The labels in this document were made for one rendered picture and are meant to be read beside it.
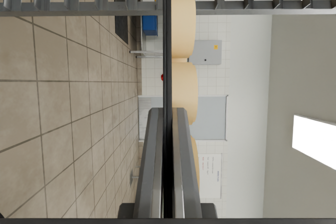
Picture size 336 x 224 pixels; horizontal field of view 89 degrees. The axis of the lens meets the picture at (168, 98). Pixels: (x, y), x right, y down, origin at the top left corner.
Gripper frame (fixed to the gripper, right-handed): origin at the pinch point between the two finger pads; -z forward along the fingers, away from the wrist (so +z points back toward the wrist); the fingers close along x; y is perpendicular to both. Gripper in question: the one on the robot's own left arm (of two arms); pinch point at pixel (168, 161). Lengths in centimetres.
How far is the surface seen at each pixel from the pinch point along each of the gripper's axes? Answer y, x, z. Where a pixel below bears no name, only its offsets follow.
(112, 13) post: -6, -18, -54
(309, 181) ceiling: -277, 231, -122
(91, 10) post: -5, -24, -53
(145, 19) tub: -84, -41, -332
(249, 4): -4, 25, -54
